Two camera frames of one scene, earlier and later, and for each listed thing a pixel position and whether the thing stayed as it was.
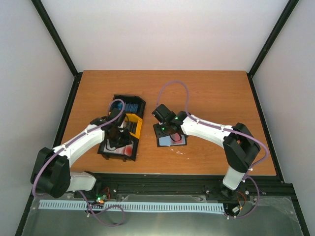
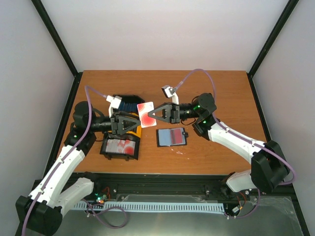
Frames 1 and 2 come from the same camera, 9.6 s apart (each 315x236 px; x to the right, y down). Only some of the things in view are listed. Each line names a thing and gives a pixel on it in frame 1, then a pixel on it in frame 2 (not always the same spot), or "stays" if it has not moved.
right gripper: x=171 y=134 -> x=170 y=112
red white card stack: x=126 y=150 stays
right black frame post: x=289 y=9 stays
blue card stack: x=129 y=107 stays
